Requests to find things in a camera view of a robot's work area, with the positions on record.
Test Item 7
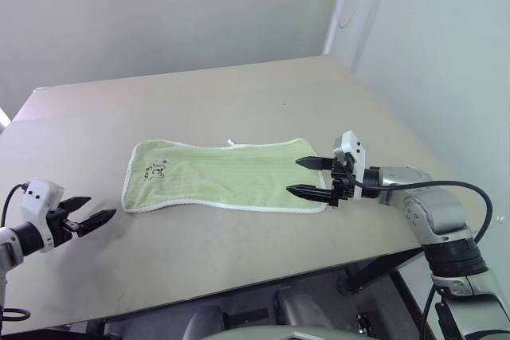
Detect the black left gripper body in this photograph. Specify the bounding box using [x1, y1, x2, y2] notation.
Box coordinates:
[46, 205, 84, 248]

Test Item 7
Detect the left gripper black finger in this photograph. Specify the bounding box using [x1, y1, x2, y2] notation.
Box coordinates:
[77, 208, 118, 238]
[59, 195, 92, 216]

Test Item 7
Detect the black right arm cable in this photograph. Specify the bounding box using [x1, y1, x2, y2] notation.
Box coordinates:
[352, 179, 494, 340]

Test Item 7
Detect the black table frame brace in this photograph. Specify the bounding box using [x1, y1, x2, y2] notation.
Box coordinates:
[337, 247, 426, 297]

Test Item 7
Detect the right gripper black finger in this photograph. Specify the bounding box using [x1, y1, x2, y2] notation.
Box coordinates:
[295, 155, 334, 171]
[285, 184, 333, 204]

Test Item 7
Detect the grey rounded shape under table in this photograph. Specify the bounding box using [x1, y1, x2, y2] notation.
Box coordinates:
[276, 285, 332, 330]
[182, 305, 229, 340]

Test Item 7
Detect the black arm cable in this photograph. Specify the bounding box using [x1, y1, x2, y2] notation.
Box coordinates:
[0, 182, 32, 322]
[352, 179, 494, 340]

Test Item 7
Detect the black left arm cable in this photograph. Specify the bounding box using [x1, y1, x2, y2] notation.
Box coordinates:
[0, 182, 32, 322]

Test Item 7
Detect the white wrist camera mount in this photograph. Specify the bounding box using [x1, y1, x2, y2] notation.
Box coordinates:
[21, 178, 66, 254]
[331, 130, 368, 200]

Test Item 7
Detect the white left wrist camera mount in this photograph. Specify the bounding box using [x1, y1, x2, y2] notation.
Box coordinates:
[21, 178, 66, 254]

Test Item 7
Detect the light green towel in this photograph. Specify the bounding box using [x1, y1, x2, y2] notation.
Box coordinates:
[120, 137, 327, 214]

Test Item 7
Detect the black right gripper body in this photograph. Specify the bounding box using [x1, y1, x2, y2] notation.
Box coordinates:
[328, 152, 359, 209]

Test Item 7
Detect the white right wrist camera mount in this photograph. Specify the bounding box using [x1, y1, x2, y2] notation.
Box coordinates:
[331, 130, 368, 200]

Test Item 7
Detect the black crossbar under table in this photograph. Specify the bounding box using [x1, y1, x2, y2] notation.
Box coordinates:
[228, 307, 273, 326]

